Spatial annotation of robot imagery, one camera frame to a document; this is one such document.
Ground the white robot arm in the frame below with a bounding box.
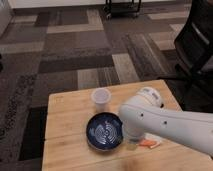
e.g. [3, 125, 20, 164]
[118, 87, 213, 157]

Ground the translucent white plastic cup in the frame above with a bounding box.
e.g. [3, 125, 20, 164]
[91, 88, 111, 112]

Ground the clear glass cup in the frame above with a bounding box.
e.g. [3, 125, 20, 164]
[124, 134, 144, 151]

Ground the orange pepper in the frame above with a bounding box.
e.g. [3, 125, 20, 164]
[139, 139, 157, 148]

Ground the dark blue patterned bowl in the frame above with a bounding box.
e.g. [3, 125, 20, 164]
[86, 112, 123, 151]

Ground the black rolling cart base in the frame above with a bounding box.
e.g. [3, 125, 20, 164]
[103, 0, 142, 19]

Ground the black office chair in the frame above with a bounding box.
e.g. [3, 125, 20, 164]
[163, 0, 213, 112]

